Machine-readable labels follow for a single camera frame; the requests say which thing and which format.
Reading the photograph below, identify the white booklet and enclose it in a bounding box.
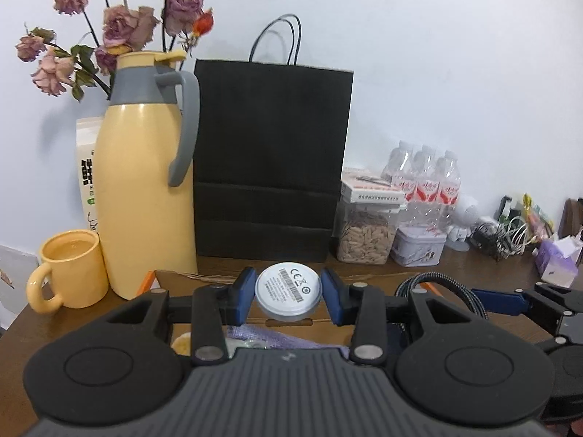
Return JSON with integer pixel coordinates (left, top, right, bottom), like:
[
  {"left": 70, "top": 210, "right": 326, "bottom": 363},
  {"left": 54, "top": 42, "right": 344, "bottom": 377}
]
[{"left": 0, "top": 244, "right": 40, "bottom": 329}]

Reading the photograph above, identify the yellow mug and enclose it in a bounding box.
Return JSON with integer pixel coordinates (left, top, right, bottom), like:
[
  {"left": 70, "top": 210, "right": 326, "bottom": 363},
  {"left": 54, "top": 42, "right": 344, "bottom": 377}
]
[{"left": 26, "top": 228, "right": 110, "bottom": 315}]

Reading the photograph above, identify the dried pink roses bouquet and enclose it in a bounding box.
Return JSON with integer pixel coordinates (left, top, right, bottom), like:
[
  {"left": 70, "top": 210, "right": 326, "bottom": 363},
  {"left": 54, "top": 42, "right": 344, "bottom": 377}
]
[{"left": 16, "top": 0, "right": 215, "bottom": 101}]

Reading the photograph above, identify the purple tissue pack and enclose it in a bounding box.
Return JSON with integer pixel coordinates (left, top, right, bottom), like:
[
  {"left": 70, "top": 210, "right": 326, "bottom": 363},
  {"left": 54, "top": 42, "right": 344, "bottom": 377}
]
[{"left": 537, "top": 234, "right": 583, "bottom": 289}]

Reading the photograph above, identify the black cable bundle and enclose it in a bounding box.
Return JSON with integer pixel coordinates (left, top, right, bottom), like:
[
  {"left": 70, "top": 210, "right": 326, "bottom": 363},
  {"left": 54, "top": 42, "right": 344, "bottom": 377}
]
[{"left": 469, "top": 220, "right": 506, "bottom": 258}]

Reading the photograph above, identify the white robot toy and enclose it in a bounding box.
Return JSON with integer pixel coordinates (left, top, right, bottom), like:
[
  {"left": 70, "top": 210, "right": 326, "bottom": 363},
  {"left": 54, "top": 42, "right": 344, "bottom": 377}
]
[{"left": 448, "top": 193, "right": 482, "bottom": 251}]

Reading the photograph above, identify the black paper bag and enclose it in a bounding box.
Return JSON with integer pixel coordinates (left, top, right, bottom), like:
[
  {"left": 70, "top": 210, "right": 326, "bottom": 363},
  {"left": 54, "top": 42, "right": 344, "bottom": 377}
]
[{"left": 192, "top": 15, "right": 355, "bottom": 265}]

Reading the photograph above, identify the clear seed jar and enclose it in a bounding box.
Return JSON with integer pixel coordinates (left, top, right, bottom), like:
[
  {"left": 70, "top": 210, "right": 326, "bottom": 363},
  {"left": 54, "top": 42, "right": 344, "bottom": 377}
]
[{"left": 336, "top": 200, "right": 402, "bottom": 266}]

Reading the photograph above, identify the black charger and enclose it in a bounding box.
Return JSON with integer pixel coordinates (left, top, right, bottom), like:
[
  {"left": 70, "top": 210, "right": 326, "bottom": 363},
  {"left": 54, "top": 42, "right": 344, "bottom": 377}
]
[{"left": 498, "top": 195, "right": 525, "bottom": 224}]

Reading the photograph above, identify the yellow thermos jug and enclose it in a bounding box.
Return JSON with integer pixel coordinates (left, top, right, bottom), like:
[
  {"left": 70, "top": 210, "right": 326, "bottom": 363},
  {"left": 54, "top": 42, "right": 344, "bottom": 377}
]
[{"left": 95, "top": 50, "right": 201, "bottom": 302}]

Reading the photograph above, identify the brown leather item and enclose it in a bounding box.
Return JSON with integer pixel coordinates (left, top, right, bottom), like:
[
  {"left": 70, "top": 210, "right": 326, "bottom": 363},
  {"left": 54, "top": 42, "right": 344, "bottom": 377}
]
[{"left": 564, "top": 197, "right": 583, "bottom": 238}]

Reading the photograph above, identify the white cable bundle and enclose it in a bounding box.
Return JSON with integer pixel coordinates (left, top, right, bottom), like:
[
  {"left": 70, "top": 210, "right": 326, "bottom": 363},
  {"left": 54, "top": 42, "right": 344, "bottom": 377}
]
[{"left": 494, "top": 216, "right": 539, "bottom": 260}]

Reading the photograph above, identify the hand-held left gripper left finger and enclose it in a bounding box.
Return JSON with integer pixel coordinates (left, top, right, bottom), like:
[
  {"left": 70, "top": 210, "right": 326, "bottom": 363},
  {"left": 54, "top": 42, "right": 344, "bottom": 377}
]
[{"left": 106, "top": 266, "right": 258, "bottom": 367}]

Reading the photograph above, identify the white flat box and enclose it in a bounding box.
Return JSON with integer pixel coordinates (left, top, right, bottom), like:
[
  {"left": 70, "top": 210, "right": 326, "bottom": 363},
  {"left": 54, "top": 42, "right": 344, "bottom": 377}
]
[{"left": 340, "top": 166, "right": 407, "bottom": 205}]

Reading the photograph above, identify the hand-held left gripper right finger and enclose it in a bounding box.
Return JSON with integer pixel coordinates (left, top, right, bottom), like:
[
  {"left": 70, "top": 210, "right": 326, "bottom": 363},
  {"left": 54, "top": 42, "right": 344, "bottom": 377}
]
[{"left": 320, "top": 267, "right": 475, "bottom": 367}]

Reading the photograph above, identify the white printed tin box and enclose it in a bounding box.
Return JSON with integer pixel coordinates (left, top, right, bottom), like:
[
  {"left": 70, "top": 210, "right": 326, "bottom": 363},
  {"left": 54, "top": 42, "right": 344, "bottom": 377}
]
[{"left": 390, "top": 225, "right": 448, "bottom": 268}]

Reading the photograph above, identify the purple woven pouch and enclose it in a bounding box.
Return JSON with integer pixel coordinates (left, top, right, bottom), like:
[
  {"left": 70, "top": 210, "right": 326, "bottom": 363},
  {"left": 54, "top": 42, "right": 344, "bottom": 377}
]
[{"left": 226, "top": 325, "right": 351, "bottom": 358}]

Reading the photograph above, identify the black braided cable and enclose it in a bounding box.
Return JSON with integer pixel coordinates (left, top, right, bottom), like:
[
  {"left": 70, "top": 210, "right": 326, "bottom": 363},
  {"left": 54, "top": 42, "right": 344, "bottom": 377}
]
[{"left": 394, "top": 272, "right": 486, "bottom": 320}]

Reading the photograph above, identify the white round device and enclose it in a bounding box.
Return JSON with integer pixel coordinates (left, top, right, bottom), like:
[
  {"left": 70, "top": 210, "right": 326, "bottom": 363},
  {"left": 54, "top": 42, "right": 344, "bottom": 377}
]
[{"left": 254, "top": 261, "right": 323, "bottom": 318}]

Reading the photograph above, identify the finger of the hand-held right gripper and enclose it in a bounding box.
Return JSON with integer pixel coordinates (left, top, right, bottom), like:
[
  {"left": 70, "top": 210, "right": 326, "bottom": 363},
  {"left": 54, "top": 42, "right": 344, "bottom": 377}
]
[
  {"left": 531, "top": 313, "right": 583, "bottom": 345},
  {"left": 471, "top": 282, "right": 583, "bottom": 318}
]

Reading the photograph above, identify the white milk carton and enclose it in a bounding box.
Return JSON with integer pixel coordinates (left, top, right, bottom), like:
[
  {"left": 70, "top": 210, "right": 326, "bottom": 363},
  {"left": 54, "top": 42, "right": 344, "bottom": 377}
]
[{"left": 75, "top": 116, "right": 107, "bottom": 238}]

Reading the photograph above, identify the red cardboard box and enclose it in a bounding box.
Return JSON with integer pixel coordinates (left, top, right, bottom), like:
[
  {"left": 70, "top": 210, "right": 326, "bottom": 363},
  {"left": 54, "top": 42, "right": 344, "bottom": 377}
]
[{"left": 140, "top": 269, "right": 434, "bottom": 357}]

